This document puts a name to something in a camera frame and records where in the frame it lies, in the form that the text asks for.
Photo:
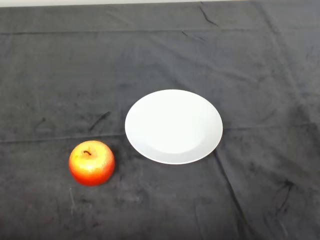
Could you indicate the red yellow apple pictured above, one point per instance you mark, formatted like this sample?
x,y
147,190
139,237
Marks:
x,y
91,165

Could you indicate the black velvet cloth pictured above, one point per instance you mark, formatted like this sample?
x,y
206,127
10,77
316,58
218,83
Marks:
x,y
160,62

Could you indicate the white round plate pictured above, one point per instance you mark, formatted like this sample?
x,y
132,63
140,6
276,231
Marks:
x,y
172,130

